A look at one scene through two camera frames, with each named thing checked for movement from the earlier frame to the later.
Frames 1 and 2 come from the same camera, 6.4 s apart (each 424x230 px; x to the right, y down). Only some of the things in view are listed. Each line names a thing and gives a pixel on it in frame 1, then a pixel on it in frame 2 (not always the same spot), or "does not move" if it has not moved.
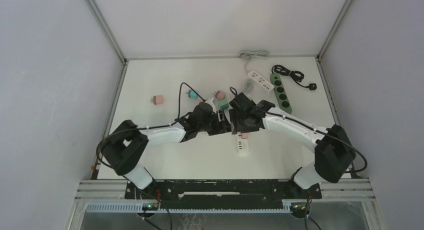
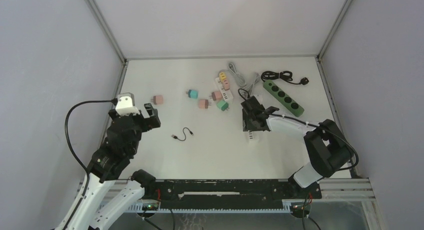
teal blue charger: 191,94 does not move
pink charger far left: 157,99 does not move
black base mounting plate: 186,192 does not move
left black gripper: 222,127 -> 153,121
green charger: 223,104 does not move
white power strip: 262,81 -> 226,95
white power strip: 242,144 -> 250,137
